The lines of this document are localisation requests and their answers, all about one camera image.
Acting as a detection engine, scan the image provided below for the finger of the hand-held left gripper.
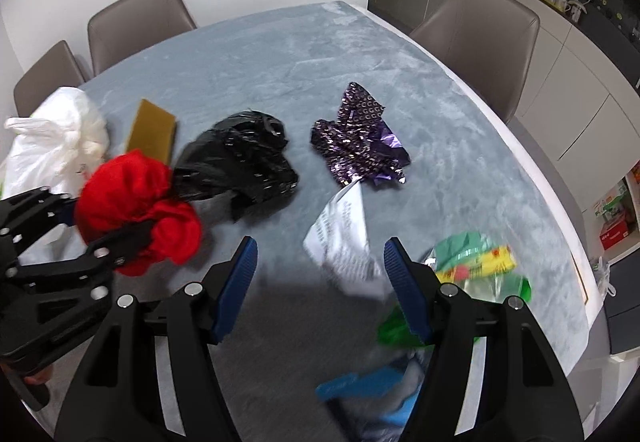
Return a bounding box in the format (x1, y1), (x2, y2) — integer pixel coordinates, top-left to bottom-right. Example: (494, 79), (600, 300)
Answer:
(0, 189), (78, 253)
(15, 219), (156, 305)

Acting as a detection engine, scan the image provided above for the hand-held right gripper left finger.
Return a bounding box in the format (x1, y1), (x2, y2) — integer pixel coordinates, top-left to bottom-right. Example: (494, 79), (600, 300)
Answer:
(54, 236), (259, 442)

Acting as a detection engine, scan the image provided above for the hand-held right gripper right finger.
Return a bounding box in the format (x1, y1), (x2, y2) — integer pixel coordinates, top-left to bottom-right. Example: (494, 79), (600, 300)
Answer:
(383, 237), (586, 442)

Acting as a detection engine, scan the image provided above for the red cloth pouch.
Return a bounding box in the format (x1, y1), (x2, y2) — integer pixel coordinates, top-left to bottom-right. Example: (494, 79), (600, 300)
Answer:
(75, 149), (203, 277)

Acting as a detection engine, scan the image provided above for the green snack wrapper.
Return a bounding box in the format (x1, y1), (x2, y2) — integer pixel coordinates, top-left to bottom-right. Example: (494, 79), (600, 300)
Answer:
(377, 232), (533, 348)

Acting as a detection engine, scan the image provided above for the white plastic bag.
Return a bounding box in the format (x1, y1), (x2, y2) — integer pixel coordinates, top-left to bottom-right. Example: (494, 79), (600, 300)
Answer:
(0, 86), (110, 268)

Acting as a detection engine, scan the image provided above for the white paper scrap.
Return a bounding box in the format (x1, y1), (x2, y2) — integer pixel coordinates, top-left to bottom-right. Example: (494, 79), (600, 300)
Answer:
(303, 181), (388, 299)

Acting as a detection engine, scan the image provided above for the blue clear packet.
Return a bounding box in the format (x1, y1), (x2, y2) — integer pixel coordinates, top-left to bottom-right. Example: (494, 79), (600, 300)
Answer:
(315, 354), (426, 442)

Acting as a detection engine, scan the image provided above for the gold triangular box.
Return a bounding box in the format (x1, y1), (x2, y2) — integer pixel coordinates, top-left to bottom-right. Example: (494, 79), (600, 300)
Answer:
(125, 98), (179, 168)

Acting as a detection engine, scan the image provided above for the taupe dining chair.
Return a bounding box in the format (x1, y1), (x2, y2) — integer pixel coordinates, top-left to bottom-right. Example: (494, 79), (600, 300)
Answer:
(409, 0), (541, 123)
(13, 40), (91, 118)
(87, 0), (198, 76)

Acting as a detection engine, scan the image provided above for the crumpled black plastic bag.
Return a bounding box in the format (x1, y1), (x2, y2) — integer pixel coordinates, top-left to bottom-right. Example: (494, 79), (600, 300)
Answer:
(170, 110), (300, 222)

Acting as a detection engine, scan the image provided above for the purple foil wrapper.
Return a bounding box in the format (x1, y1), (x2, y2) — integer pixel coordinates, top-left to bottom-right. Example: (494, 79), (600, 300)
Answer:
(310, 82), (413, 189)

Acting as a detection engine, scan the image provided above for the filled translucent plastic bag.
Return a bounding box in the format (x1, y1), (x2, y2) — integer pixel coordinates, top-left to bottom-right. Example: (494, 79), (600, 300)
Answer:
(592, 255), (618, 298)

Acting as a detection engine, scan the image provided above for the red carton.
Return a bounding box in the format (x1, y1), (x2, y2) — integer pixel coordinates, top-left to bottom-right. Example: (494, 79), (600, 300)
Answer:
(597, 215), (632, 250)

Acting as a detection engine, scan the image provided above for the dark grey cabinet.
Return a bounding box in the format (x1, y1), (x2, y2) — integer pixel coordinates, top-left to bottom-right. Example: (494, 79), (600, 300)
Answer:
(602, 249), (640, 355)

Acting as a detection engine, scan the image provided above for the green white carton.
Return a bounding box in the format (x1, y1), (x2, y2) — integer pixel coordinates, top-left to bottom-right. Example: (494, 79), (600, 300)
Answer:
(592, 179), (628, 223)

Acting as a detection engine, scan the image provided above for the white counter cabinet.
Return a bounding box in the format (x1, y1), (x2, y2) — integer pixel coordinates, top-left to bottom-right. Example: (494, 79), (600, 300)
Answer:
(512, 0), (640, 173)

